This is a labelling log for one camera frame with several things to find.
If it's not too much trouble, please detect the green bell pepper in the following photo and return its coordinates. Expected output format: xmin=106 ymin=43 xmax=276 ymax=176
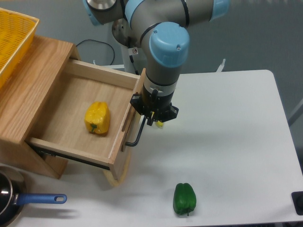
xmin=173 ymin=183 xmax=197 ymax=216

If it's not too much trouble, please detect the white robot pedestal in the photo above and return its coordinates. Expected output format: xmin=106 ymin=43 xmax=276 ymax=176
xmin=111 ymin=18 xmax=149 ymax=76

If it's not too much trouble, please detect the yellow plastic basket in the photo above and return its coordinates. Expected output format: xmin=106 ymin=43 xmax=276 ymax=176
xmin=0 ymin=8 xmax=40 ymax=87

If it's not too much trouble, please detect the wooden top drawer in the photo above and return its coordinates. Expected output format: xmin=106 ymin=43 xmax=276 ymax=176
xmin=27 ymin=60 xmax=145 ymax=181

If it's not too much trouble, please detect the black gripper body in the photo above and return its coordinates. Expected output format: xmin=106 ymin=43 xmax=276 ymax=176
xmin=141 ymin=88 xmax=174 ymax=114

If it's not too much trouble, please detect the yellow banana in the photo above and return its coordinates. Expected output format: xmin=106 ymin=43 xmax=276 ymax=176
xmin=155 ymin=121 xmax=164 ymax=129

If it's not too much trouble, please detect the blue handled frying pan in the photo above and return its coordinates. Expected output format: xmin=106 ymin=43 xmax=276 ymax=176
xmin=0 ymin=166 xmax=67 ymax=227

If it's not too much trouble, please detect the wooden drawer cabinet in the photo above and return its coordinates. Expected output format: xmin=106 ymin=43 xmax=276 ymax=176
xmin=0 ymin=35 xmax=80 ymax=179

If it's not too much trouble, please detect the black corner device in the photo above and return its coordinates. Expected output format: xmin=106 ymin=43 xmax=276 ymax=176
xmin=291 ymin=191 xmax=303 ymax=216

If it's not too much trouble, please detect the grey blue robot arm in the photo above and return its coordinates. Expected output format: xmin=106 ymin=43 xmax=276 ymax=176
xmin=84 ymin=0 xmax=230 ymax=125

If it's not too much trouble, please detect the bread slice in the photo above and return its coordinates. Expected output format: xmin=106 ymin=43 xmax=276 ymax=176
xmin=103 ymin=151 xmax=131 ymax=187

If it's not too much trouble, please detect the yellow bell pepper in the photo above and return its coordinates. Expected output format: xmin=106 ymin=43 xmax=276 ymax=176
xmin=84 ymin=102 xmax=110 ymax=134

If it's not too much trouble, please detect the black cable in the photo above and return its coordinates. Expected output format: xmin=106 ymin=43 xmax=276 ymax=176
xmin=75 ymin=39 xmax=116 ymax=66

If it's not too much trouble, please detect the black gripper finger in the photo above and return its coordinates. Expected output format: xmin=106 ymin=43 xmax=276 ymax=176
xmin=155 ymin=104 xmax=179 ymax=122
xmin=130 ymin=93 xmax=153 ymax=125

